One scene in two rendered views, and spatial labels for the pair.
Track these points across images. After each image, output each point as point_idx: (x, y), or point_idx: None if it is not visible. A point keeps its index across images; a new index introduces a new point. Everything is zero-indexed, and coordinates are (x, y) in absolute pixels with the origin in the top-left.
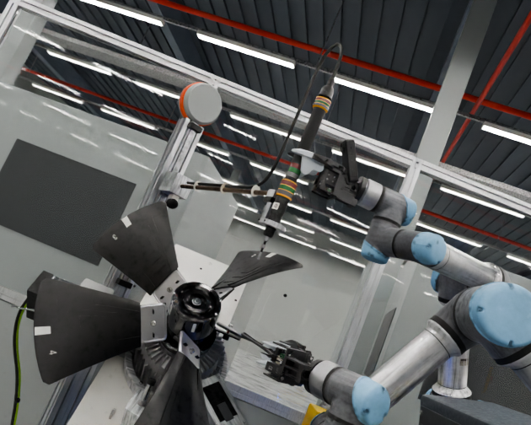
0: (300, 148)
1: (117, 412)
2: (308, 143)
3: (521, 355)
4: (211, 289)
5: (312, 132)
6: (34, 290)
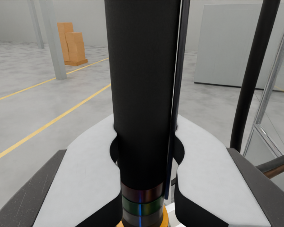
0: (110, 115)
1: None
2: (111, 89)
3: None
4: None
5: (106, 23)
6: (171, 182)
